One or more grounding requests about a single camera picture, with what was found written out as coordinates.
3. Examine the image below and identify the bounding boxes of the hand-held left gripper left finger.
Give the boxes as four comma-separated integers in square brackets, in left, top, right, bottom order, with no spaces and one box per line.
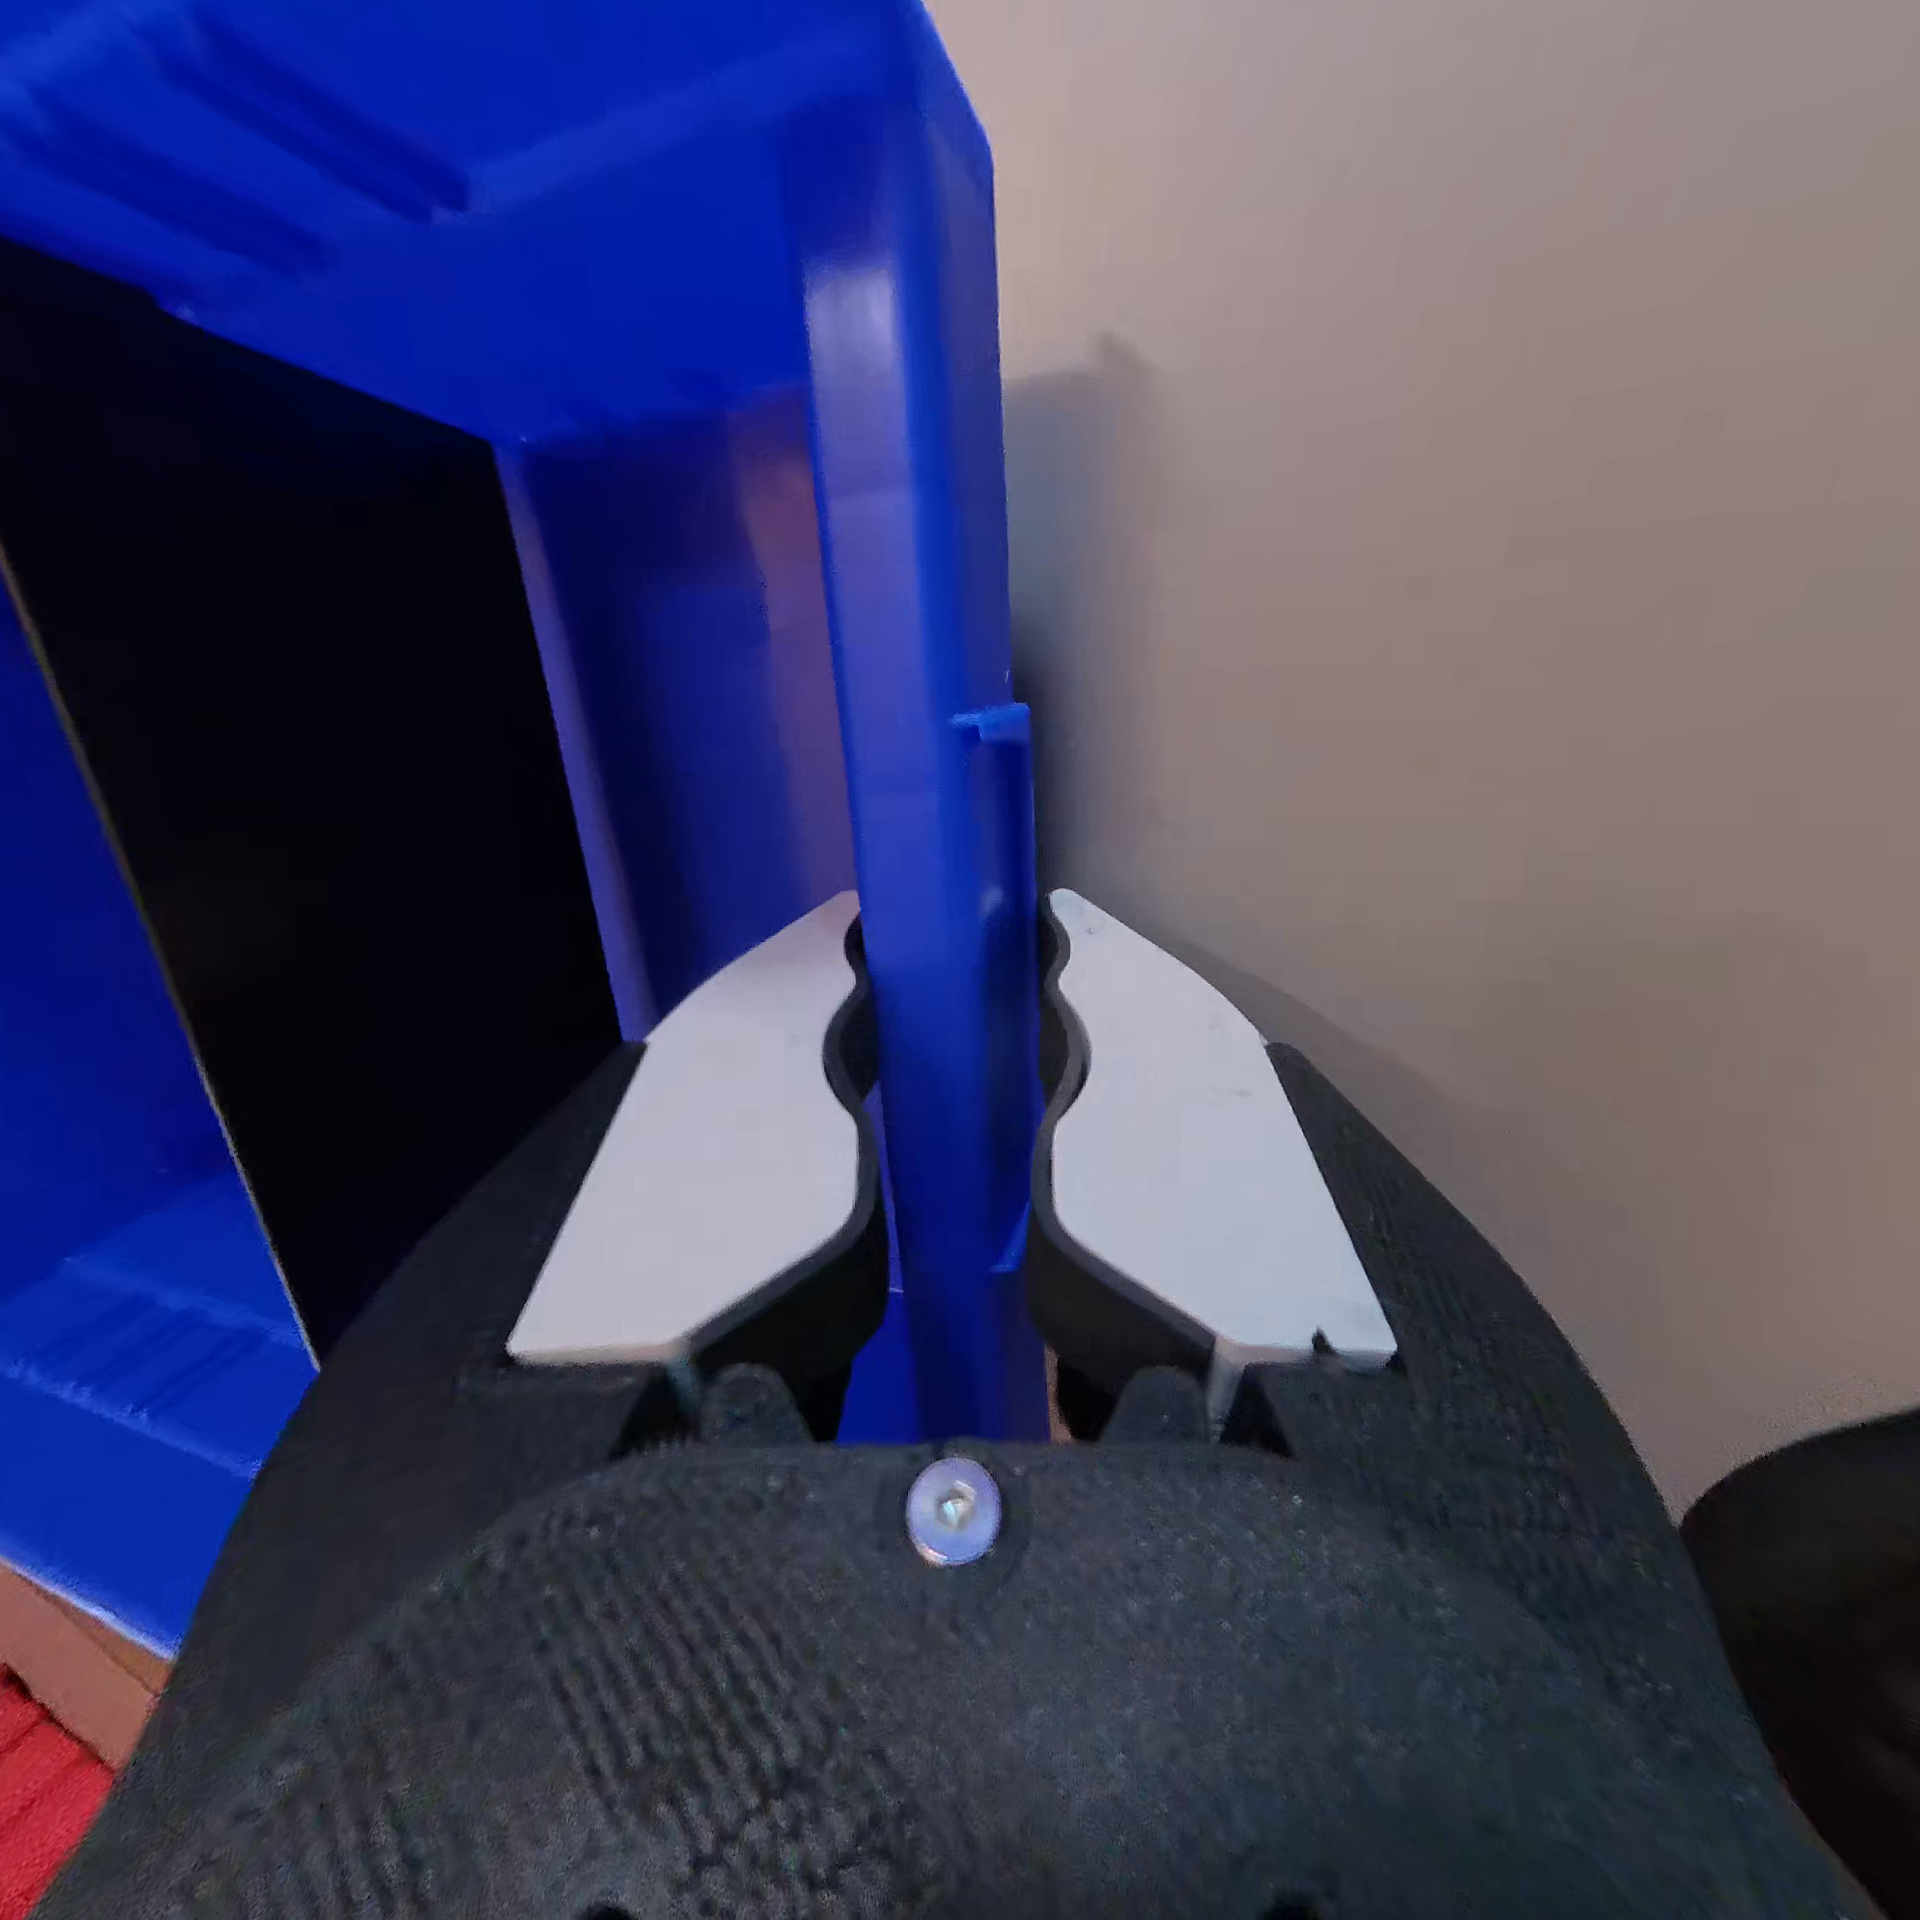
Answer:
[503,889,890,1408]

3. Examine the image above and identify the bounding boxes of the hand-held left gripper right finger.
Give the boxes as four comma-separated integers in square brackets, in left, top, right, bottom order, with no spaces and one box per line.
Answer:
[1028,889,1401,1415]

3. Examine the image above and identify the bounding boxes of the blue plastic bin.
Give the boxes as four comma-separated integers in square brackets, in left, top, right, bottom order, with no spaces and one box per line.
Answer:
[0,0,1052,1655]

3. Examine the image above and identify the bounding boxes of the black bin divider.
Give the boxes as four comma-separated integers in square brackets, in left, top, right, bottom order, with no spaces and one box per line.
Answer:
[0,237,629,1372]

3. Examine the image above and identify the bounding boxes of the red plastic bin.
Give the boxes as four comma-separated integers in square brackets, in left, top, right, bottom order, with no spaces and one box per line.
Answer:
[0,1663,126,1894]

